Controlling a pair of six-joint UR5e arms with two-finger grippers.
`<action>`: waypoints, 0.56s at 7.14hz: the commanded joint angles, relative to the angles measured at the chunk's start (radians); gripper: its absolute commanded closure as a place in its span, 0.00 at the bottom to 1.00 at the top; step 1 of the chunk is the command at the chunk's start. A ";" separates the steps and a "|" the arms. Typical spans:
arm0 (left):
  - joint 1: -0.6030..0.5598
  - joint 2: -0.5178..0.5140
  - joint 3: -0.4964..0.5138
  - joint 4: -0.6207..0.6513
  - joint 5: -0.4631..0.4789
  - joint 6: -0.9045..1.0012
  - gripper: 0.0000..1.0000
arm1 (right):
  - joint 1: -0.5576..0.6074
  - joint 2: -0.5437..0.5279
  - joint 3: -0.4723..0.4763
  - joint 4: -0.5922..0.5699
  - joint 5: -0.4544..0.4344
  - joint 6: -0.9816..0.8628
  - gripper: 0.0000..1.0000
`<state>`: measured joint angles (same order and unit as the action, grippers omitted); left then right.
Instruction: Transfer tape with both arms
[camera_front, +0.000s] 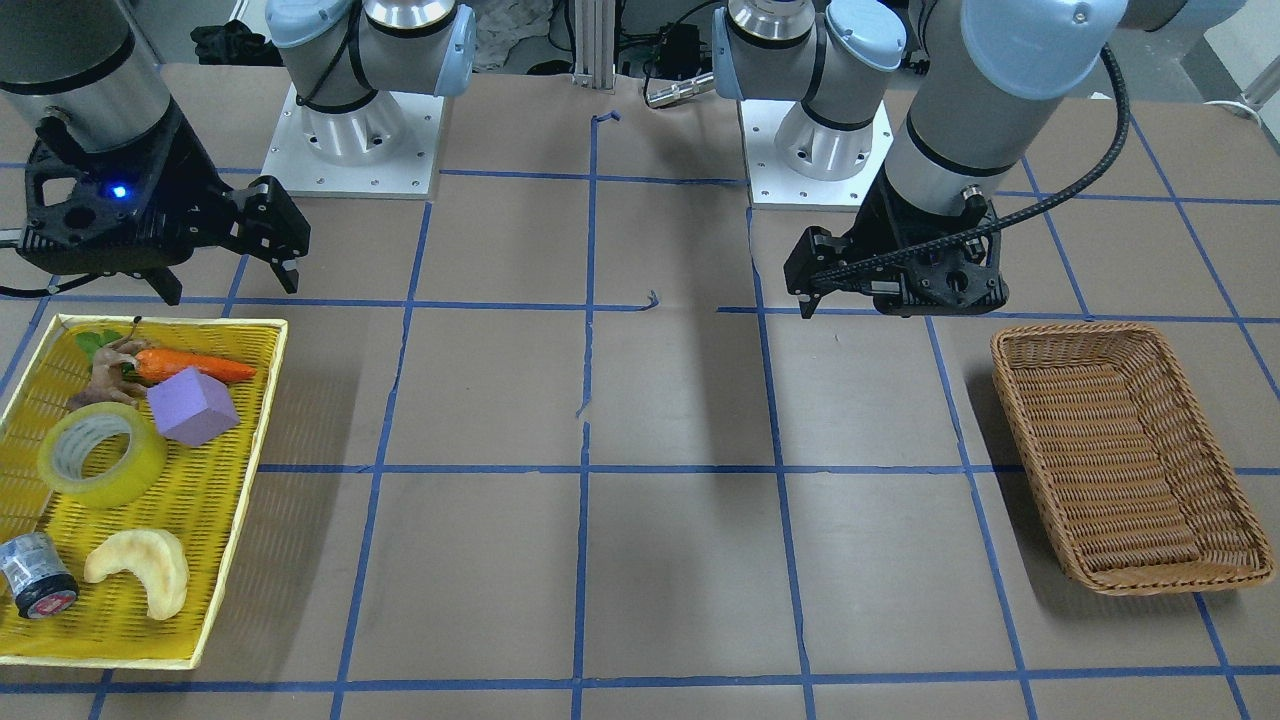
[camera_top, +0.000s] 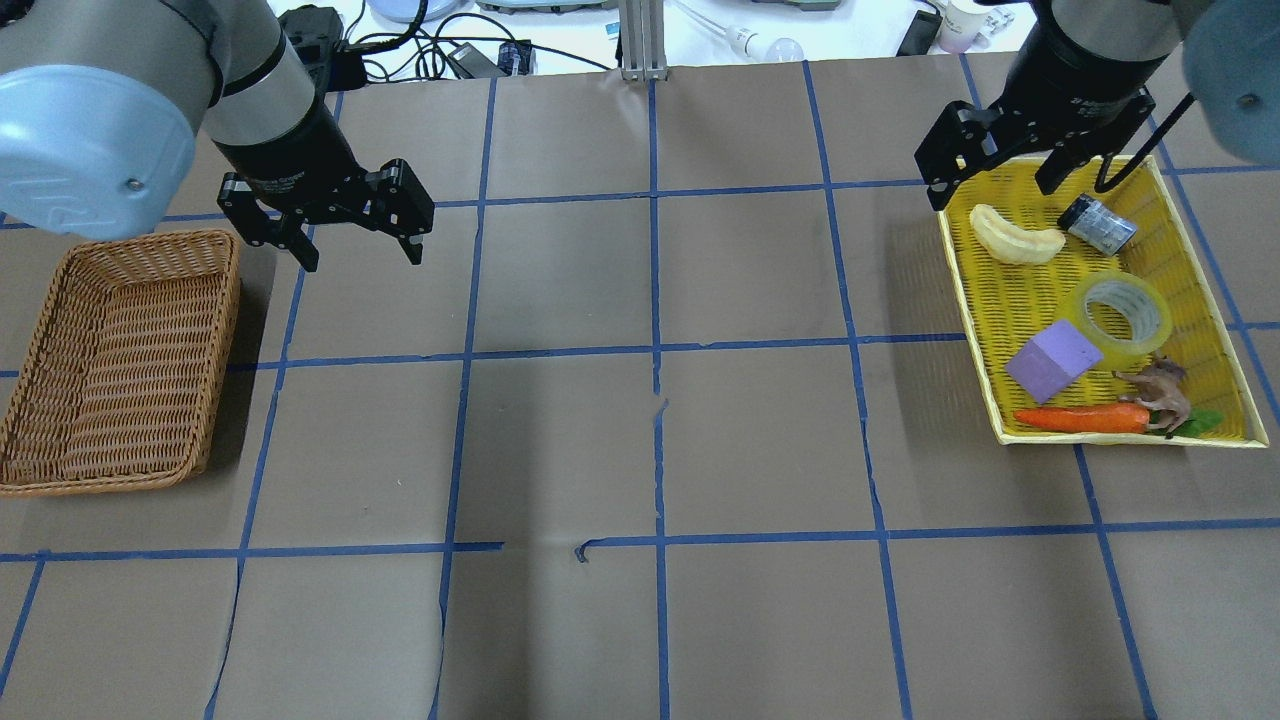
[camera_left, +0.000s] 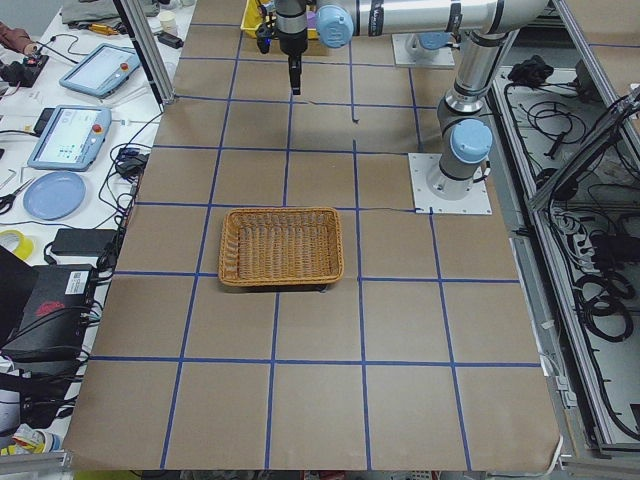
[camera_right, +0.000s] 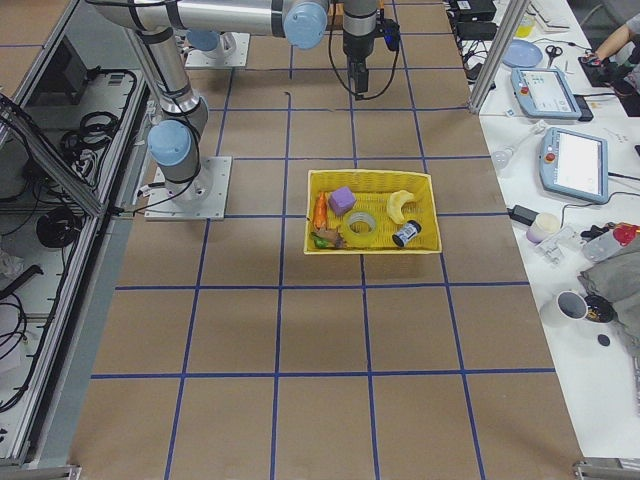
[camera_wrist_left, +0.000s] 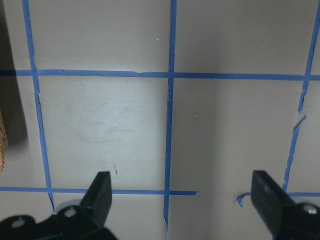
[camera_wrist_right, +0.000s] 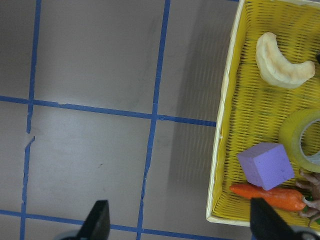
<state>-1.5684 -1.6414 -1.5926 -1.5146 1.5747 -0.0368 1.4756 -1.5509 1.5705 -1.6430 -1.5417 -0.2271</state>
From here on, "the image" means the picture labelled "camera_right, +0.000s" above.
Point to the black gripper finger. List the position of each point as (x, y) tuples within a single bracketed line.
[(359, 75)]

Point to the yellow clear tape roll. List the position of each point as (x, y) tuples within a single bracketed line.
[(359, 229)]

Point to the purple foam cube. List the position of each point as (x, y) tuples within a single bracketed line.
[(342, 200)]

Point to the croissant shaped bread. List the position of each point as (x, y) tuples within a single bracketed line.
[(395, 203)]

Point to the orange toy carrot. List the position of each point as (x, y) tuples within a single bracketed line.
[(320, 217)]

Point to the yellow plastic basket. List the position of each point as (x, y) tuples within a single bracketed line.
[(372, 189)]

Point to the small black-capped bottle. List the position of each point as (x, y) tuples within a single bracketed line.
[(406, 233)]

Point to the brown toy root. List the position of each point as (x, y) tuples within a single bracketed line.
[(331, 235)]

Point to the blue plate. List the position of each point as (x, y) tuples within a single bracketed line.
[(522, 54)]

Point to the green toy leaf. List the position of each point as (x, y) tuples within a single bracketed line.
[(319, 242)]

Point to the upper teach pendant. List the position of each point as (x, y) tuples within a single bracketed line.
[(544, 94)]

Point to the teach pendant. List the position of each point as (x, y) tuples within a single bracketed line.
[(544, 94), (574, 164)]

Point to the black scissors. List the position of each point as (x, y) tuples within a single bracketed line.
[(552, 52)]

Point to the black power adapter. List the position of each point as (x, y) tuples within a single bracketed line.
[(522, 215)]

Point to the lower teach pendant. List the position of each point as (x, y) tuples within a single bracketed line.
[(574, 164)]

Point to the white jar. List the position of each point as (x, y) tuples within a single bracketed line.
[(543, 226)]

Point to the white mug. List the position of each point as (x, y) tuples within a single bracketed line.
[(563, 309)]

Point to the grey cloth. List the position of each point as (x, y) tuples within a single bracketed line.
[(616, 279)]

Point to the black bowl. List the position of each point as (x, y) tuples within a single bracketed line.
[(599, 310)]

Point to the aluminium frame post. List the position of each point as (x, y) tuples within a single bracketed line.
[(507, 27)]

